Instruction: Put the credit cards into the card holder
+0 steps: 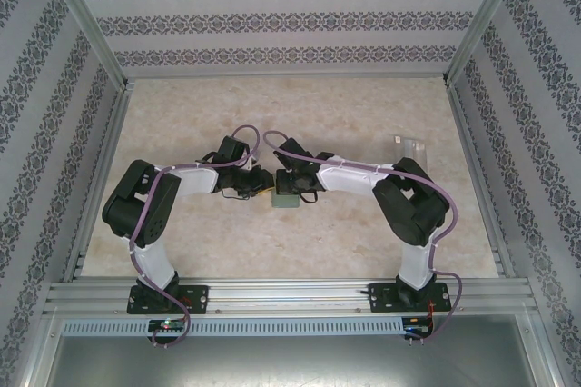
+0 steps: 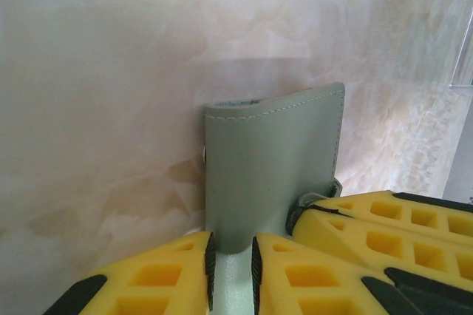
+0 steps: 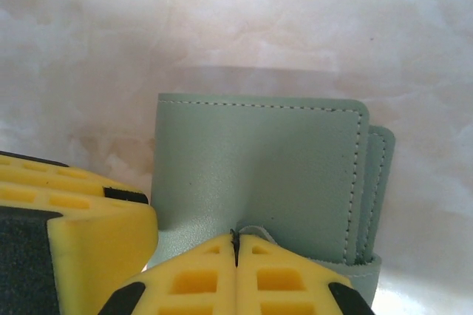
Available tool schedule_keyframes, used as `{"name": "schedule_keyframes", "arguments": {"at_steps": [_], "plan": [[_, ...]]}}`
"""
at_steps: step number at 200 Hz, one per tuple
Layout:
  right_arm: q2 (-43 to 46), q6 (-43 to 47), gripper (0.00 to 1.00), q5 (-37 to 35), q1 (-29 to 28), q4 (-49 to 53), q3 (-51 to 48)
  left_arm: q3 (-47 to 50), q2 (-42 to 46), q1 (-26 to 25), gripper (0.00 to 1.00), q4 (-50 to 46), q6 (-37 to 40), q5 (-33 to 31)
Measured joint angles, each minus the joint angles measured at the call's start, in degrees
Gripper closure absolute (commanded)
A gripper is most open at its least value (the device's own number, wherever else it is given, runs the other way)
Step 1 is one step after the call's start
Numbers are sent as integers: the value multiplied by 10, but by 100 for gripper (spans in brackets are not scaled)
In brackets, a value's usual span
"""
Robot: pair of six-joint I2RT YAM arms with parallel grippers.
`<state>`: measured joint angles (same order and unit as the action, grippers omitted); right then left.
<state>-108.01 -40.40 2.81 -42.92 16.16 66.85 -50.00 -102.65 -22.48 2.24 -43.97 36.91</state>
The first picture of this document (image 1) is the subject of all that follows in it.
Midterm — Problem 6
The green card holder wallet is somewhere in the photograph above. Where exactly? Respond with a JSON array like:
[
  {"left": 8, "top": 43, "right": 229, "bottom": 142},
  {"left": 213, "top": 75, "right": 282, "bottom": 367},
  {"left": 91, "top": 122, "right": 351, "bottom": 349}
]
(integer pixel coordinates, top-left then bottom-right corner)
[{"left": 270, "top": 190, "right": 302, "bottom": 211}]

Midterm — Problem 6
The clear acrylic card stand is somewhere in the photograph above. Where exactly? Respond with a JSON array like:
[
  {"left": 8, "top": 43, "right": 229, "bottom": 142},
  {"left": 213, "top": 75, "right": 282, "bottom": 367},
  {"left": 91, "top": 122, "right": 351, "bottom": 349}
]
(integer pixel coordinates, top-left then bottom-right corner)
[{"left": 390, "top": 134, "right": 428, "bottom": 165}]

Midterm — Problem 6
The small circuit board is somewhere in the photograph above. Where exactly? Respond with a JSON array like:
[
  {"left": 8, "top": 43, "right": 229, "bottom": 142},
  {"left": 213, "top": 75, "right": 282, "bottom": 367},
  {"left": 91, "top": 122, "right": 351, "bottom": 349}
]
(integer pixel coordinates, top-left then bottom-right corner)
[
  {"left": 404, "top": 315, "right": 433, "bottom": 339},
  {"left": 148, "top": 319, "right": 186, "bottom": 333}
]

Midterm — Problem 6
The grey metal sheet panel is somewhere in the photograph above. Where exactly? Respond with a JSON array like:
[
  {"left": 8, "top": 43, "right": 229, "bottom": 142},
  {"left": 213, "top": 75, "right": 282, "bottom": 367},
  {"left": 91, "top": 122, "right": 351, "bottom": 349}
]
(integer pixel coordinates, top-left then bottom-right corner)
[{"left": 26, "top": 335, "right": 562, "bottom": 387}]

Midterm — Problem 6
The long aluminium base rail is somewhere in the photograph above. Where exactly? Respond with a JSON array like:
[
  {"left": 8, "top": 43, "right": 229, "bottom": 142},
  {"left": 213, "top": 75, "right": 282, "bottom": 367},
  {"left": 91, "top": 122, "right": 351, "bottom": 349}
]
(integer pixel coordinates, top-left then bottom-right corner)
[{"left": 43, "top": 276, "right": 540, "bottom": 316}]

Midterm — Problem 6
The aluminium table edge rail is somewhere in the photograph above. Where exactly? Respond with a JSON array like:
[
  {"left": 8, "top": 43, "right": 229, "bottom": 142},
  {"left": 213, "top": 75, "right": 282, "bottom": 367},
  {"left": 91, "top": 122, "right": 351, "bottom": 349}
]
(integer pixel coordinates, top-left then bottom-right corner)
[
  {"left": 445, "top": 80, "right": 518, "bottom": 279},
  {"left": 62, "top": 80, "right": 135, "bottom": 283}
]

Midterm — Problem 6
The grey slotted cable duct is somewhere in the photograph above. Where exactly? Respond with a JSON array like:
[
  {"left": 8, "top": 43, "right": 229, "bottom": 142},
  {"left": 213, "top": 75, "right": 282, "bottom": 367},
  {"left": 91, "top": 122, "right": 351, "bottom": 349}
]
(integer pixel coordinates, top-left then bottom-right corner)
[{"left": 60, "top": 317, "right": 406, "bottom": 338}]

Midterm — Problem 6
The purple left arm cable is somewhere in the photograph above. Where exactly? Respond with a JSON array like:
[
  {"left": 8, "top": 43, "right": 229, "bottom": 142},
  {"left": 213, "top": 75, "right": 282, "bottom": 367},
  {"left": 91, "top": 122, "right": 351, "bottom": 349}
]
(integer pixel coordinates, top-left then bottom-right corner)
[{"left": 128, "top": 124, "right": 262, "bottom": 351}]

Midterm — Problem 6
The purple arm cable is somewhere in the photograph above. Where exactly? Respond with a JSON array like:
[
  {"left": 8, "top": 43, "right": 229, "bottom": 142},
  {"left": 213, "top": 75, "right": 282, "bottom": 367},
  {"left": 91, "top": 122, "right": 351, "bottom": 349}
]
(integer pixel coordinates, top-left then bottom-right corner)
[
  {"left": 128, "top": 124, "right": 262, "bottom": 351},
  {"left": 262, "top": 131, "right": 465, "bottom": 346}
]

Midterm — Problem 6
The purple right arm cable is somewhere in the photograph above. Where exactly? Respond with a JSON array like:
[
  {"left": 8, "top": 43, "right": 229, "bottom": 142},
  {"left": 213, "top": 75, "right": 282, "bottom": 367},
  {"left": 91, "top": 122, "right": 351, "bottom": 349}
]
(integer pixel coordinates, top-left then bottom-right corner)
[{"left": 262, "top": 131, "right": 465, "bottom": 346}]

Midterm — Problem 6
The aluminium upright frame post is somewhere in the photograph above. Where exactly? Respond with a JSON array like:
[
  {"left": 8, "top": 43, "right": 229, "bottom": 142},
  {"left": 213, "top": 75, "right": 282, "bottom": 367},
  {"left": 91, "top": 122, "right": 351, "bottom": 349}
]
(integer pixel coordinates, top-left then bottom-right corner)
[
  {"left": 38, "top": 0, "right": 135, "bottom": 91},
  {"left": 444, "top": 0, "right": 533, "bottom": 88}
]

